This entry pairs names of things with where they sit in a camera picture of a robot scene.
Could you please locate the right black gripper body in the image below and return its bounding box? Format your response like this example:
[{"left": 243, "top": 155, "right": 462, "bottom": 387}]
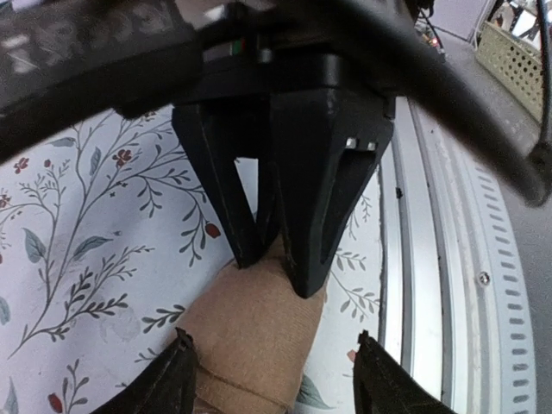
[{"left": 116, "top": 0, "right": 398, "bottom": 120}]

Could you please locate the right black cable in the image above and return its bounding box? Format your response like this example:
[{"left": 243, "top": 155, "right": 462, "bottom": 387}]
[{"left": 344, "top": 0, "right": 552, "bottom": 208}]

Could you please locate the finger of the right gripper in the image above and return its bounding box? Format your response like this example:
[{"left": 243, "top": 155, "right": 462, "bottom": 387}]
[
  {"left": 172, "top": 98, "right": 279, "bottom": 268},
  {"left": 270, "top": 88, "right": 394, "bottom": 298}
]

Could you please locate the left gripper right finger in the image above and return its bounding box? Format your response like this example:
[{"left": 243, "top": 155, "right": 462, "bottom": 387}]
[{"left": 353, "top": 331, "right": 454, "bottom": 414}]

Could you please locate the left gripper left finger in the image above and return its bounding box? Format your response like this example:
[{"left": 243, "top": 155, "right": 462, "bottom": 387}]
[{"left": 92, "top": 328, "right": 198, "bottom": 414}]

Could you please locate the floral table mat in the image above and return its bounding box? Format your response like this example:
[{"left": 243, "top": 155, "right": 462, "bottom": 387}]
[{"left": 1, "top": 107, "right": 382, "bottom": 413}]

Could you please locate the aluminium front rail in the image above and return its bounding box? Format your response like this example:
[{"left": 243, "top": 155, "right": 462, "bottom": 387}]
[{"left": 379, "top": 98, "right": 537, "bottom": 413}]

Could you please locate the brown ribbed sock pair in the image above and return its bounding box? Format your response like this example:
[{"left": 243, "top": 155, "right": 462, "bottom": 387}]
[{"left": 178, "top": 237, "right": 326, "bottom": 413}]

